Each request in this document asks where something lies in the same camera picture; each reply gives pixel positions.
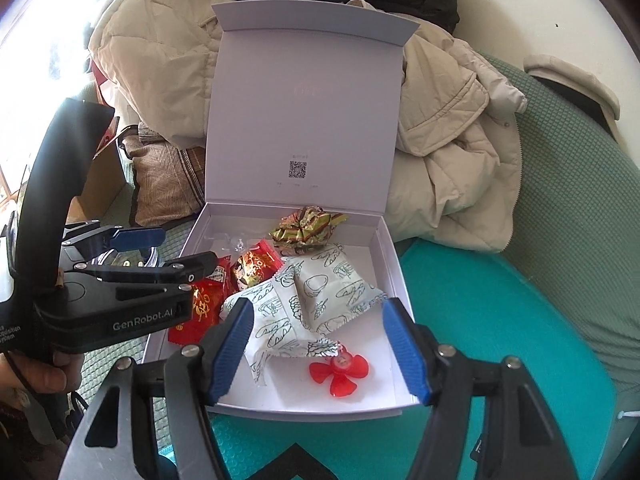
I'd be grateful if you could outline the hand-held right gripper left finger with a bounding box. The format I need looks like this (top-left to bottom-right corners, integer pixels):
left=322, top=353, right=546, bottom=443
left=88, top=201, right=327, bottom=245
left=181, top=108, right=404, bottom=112
left=62, top=297, right=256, bottom=480

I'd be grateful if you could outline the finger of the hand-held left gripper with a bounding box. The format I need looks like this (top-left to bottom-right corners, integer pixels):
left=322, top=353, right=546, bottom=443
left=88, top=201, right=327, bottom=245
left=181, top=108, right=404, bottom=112
left=74, top=252, right=220, bottom=292
left=61, top=224, right=167, bottom=262

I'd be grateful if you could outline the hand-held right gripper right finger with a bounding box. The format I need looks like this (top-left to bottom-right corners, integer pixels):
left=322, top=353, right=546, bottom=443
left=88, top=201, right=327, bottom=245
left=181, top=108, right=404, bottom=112
left=381, top=297, right=581, bottom=480

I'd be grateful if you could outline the red ketchup sachet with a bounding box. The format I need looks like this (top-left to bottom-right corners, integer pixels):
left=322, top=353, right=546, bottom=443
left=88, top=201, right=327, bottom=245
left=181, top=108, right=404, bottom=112
left=207, top=255, right=234, bottom=301

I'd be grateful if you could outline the red gold snack packet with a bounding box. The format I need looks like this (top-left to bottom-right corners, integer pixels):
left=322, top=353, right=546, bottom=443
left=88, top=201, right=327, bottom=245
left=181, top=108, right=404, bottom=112
left=167, top=280, right=226, bottom=346

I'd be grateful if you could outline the white patterned snack packet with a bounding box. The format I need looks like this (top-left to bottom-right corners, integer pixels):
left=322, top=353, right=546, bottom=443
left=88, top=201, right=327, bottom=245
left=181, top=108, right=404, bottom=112
left=295, top=242, right=387, bottom=333
left=220, top=267, right=337, bottom=388

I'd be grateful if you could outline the red cartoon snack packet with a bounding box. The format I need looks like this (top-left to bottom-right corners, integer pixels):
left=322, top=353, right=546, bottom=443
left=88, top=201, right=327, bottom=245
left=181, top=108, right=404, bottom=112
left=231, top=240, right=285, bottom=293

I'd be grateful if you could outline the red plastic propeller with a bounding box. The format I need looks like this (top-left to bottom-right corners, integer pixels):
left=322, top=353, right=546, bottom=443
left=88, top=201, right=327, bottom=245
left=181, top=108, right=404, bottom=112
left=308, top=342, right=371, bottom=401

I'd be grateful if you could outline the brown gold cereal packet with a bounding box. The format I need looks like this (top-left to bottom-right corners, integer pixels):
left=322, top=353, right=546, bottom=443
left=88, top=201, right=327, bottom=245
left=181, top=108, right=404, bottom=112
left=269, top=205, right=348, bottom=253

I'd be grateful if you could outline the white gift box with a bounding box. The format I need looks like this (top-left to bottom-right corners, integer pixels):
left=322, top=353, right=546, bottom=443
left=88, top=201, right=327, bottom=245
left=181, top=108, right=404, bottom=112
left=141, top=1, right=421, bottom=417

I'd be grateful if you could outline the person's left hand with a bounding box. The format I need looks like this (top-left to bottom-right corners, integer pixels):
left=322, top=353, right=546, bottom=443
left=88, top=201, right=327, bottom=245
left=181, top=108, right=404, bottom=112
left=0, top=351, right=69, bottom=411

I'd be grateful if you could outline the clear plastic jar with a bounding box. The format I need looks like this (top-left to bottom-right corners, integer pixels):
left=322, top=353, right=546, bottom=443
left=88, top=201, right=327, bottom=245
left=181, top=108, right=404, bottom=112
left=90, top=242, right=162, bottom=268

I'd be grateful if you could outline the small brown cardboard box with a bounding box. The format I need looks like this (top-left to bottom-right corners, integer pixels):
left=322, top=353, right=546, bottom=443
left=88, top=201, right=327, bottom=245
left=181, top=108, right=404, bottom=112
left=65, top=147, right=130, bottom=228

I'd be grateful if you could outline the brown striped cushion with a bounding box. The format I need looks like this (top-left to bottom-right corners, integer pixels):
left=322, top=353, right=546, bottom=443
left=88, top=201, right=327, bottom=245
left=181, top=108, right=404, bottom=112
left=122, top=132, right=207, bottom=228

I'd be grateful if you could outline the beige padded jacket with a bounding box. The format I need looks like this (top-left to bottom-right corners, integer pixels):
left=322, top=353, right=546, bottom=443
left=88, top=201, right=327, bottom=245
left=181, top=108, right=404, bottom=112
left=89, top=0, right=528, bottom=253

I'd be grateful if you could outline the green textured sofa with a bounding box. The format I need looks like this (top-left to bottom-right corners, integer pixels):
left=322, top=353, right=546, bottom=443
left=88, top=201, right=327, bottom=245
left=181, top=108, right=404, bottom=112
left=80, top=52, right=640, bottom=411

